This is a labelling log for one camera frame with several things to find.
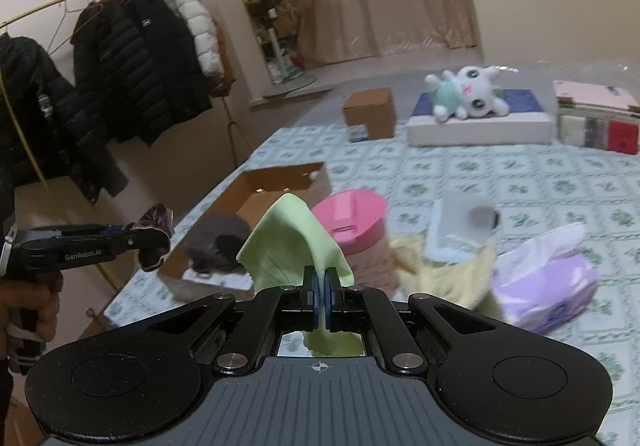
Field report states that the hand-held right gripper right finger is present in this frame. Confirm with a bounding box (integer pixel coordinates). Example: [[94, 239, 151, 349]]
[[324, 266, 506, 377]]

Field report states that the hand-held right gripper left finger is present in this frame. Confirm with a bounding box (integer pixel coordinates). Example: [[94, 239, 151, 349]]
[[112, 266, 319, 377]]

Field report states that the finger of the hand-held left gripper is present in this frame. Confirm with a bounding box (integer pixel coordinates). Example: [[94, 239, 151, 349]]
[[50, 224, 170, 254]]

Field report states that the brown velvet scrunchie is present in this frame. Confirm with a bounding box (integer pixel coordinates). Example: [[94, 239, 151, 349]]
[[131, 203, 176, 272]]

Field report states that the light green cloth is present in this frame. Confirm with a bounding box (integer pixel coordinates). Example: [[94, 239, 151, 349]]
[[236, 193, 363, 358]]

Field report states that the dark grey face mask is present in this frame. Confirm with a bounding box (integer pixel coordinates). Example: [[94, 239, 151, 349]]
[[182, 213, 251, 274]]

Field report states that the cream fluffy towel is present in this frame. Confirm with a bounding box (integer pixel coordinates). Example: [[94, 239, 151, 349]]
[[387, 231, 503, 322]]

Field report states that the cardboard tray box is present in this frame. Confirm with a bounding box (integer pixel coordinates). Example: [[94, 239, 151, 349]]
[[159, 162, 333, 303]]

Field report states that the person's left forearm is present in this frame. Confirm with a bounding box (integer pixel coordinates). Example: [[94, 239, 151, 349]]
[[0, 323, 48, 446]]

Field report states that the person's left hand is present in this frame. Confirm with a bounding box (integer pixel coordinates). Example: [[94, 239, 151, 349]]
[[0, 270, 64, 343]]

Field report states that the pink lidded cup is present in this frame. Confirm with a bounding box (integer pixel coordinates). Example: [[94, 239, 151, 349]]
[[311, 190, 401, 302]]

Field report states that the white fabric pouch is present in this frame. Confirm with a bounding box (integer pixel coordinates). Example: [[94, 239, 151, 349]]
[[425, 190, 502, 263]]

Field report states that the brown cardboard box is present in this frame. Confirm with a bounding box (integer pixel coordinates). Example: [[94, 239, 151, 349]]
[[342, 87, 397, 142]]

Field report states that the brown jacket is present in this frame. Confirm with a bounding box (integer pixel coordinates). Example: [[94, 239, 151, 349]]
[[175, 0, 237, 97]]

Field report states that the purple tissue pack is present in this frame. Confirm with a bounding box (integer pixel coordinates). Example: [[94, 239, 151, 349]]
[[490, 222, 598, 334]]

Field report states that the flat white box blue top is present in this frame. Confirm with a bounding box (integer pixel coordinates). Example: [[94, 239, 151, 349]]
[[405, 88, 555, 148]]

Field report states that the white puffer jacket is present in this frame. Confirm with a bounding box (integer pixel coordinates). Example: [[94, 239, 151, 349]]
[[152, 0, 226, 77]]

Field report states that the white bunny plush toy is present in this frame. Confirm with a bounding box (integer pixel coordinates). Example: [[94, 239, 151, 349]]
[[424, 65, 512, 122]]

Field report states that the plastic covered mattress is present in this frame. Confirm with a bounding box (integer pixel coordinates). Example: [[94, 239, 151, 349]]
[[280, 56, 640, 132]]

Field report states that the thin pale book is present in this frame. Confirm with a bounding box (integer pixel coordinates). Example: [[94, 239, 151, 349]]
[[555, 98, 640, 121]]

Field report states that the pink cover book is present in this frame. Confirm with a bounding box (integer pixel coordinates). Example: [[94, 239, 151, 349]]
[[552, 80, 640, 109]]

